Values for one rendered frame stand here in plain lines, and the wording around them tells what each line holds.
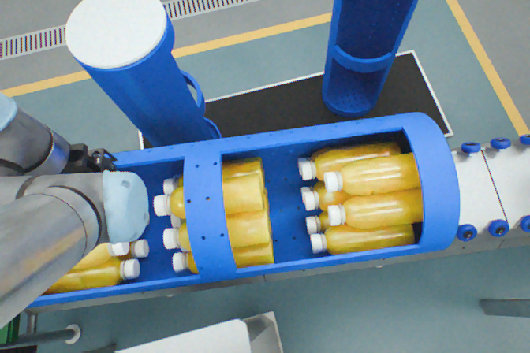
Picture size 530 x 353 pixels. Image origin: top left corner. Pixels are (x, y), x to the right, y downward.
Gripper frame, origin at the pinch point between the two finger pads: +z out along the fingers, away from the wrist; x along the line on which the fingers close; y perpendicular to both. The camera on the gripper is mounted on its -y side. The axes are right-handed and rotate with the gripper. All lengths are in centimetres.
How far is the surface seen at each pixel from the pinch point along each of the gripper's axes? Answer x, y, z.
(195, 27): 141, -3, 116
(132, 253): -8.7, 0.4, 14.7
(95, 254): -10.1, -2.1, 3.0
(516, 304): -35, 116, 89
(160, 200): -2.4, 11.7, -0.3
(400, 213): -11, 56, 3
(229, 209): -5.9, 24.5, -0.3
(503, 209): -9, 87, 25
